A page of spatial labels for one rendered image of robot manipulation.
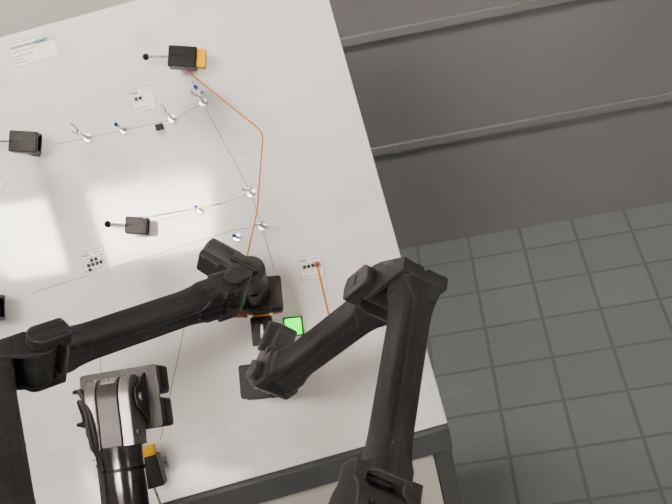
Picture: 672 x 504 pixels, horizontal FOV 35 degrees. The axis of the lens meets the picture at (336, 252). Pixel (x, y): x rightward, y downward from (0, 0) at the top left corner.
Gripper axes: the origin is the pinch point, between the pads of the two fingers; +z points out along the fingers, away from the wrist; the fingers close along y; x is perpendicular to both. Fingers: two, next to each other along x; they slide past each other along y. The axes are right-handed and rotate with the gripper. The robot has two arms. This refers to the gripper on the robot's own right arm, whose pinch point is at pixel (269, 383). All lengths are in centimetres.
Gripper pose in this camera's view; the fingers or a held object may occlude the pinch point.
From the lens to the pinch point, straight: 213.3
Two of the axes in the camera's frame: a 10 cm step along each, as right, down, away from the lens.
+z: 0.1, 2.1, 9.8
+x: 1.0, 9.7, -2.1
